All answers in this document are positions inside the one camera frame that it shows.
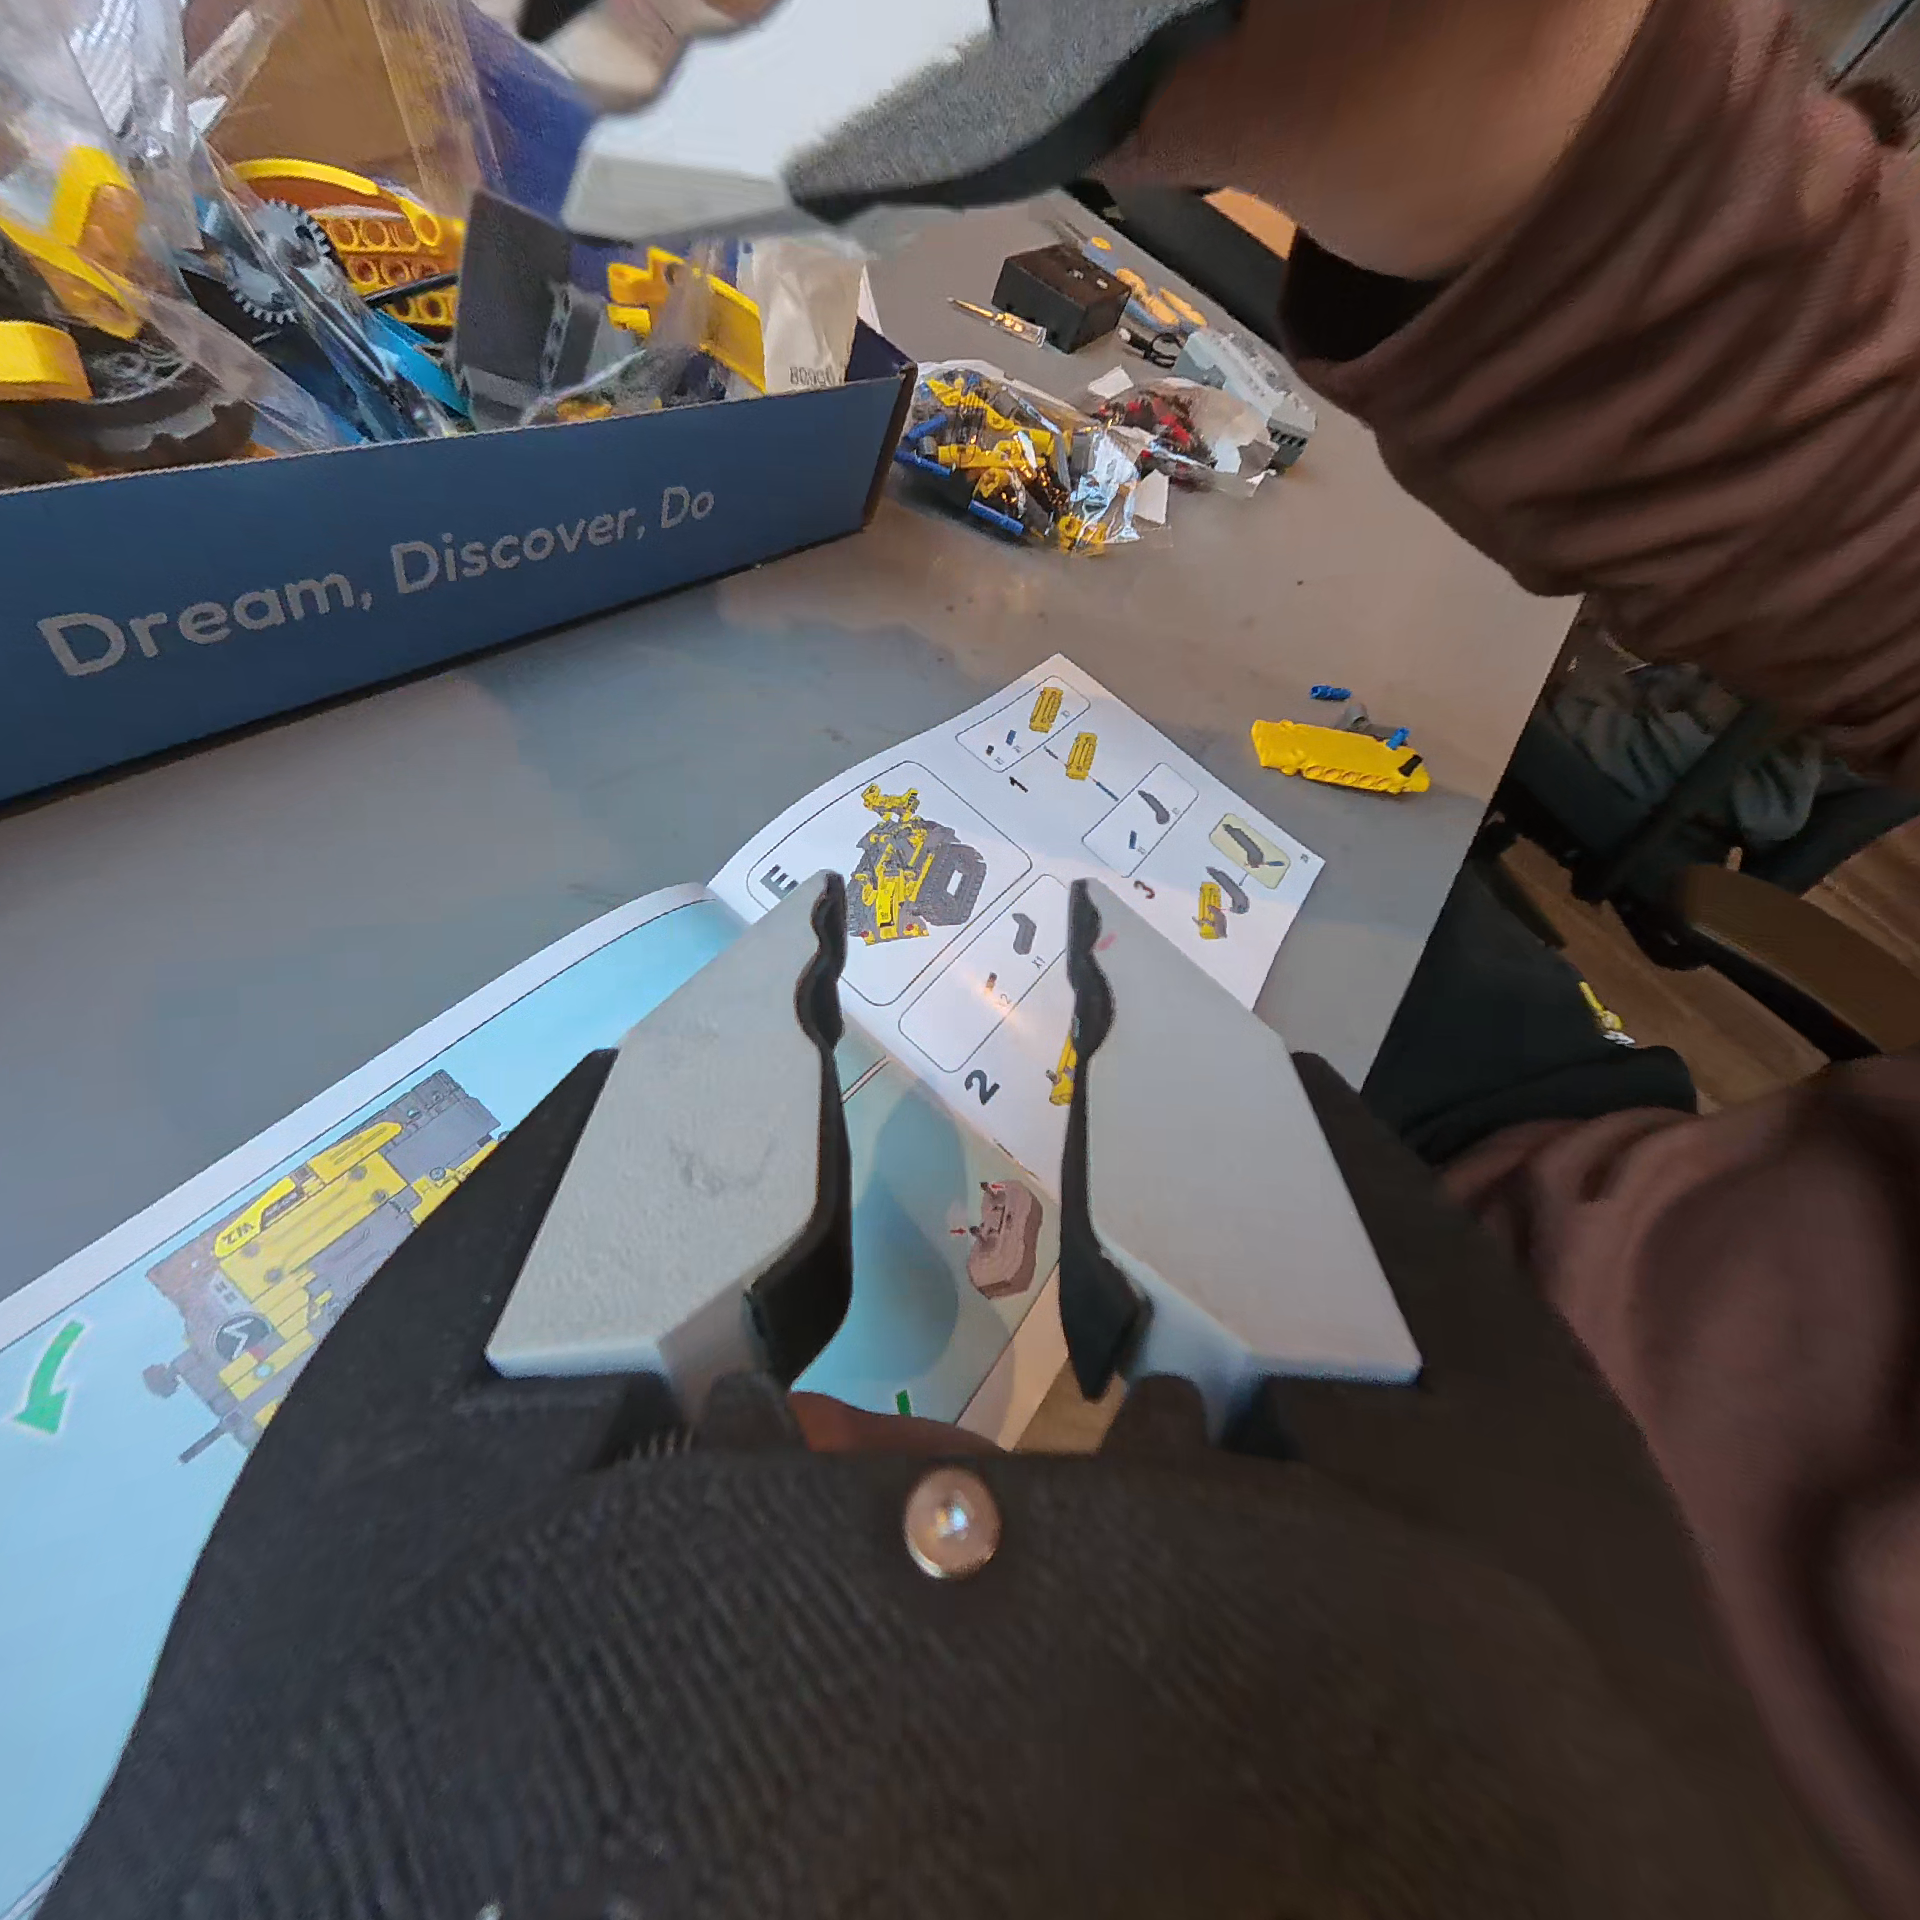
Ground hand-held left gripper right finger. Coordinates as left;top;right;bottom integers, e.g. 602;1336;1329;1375
1058;879;1424;1463

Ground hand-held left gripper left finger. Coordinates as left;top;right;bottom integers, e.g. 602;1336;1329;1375
488;872;855;1420

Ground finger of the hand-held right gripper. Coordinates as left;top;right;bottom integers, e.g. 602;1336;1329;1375
516;0;780;108
563;0;997;246

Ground white clear plastic bag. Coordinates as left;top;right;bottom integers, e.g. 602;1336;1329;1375
741;240;871;399

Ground bag of yellow blue parts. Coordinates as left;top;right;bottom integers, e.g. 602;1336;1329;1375
893;362;1179;556

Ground large clear bag yellow parts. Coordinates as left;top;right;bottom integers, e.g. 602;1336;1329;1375
0;0;766;490

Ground yellow beam panel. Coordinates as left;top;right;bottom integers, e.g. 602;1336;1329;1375
1253;722;1432;797

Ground blue cardboard kit box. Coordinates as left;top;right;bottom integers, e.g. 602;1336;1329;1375
0;0;920;807

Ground person's right forearm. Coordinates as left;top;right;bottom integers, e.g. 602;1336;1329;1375
1283;0;1920;781

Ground grey desk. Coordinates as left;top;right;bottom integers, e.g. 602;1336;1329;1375
0;186;1582;1412

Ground person's right hand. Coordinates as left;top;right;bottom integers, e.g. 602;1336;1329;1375
1107;0;1667;282

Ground small black box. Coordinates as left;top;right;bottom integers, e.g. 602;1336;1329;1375
992;243;1132;354

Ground person's legs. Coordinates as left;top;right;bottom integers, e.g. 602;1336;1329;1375
1362;862;1705;1162

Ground bag of red black parts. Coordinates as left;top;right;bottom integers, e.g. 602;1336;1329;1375
1088;367;1277;495

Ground grey control hub block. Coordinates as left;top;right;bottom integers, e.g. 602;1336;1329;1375
1169;328;1325;468

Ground white instruction booklet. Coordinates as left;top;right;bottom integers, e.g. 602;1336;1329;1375
0;653;1325;1920

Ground black office chair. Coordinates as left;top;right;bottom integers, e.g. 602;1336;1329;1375
1479;632;1920;1066

